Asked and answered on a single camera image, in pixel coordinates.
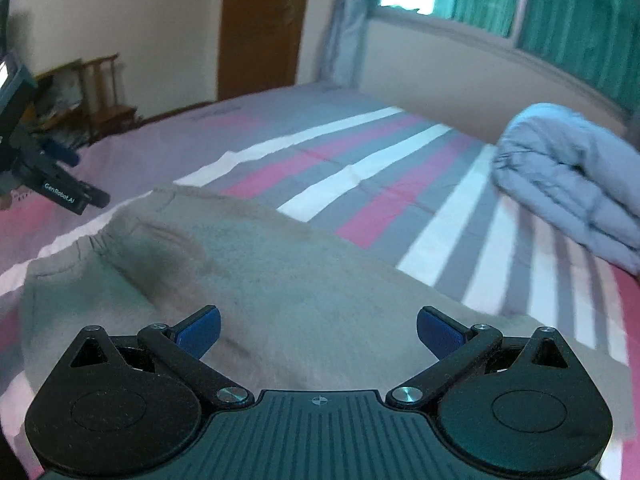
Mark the striped pink grey bed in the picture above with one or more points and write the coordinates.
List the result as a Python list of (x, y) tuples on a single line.
[(413, 193)]

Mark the brown wooden door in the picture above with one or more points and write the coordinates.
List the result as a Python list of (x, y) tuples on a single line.
[(258, 45)]

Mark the window with green curtain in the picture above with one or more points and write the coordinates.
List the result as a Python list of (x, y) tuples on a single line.
[(594, 41)]

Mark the folded light blue duvet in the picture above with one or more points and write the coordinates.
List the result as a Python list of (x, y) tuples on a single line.
[(576, 175)]

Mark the grey fleece pants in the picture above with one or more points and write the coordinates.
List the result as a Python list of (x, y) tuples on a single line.
[(318, 331)]

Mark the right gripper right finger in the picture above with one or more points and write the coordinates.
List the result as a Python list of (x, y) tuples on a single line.
[(459, 351)]

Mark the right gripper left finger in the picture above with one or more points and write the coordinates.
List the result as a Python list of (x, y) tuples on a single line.
[(181, 347)]

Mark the wooden chair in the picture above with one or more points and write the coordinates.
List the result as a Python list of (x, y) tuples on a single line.
[(109, 115)]

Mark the wooden shelf cabinet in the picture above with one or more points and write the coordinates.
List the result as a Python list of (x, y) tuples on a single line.
[(60, 108)]

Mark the left grey curtain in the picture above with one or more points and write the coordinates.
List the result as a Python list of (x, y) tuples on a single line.
[(343, 44)]

